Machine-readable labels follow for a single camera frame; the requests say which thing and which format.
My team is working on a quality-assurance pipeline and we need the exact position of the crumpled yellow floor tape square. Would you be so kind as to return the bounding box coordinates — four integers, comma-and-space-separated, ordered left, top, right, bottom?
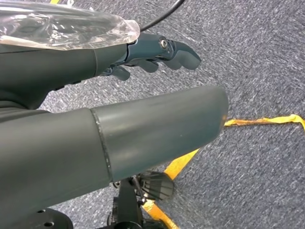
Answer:
142, 114, 305, 229

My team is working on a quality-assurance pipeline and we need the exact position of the clear plastic film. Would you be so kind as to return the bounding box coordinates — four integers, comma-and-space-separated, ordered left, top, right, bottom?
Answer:
0, 1, 141, 51

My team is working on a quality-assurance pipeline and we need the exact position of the black round robot disc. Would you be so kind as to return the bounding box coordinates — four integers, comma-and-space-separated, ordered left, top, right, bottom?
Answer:
12, 208, 74, 229

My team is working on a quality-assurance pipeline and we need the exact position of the black camera cable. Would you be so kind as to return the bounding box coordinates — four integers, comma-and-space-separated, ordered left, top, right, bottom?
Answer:
140, 0, 186, 33

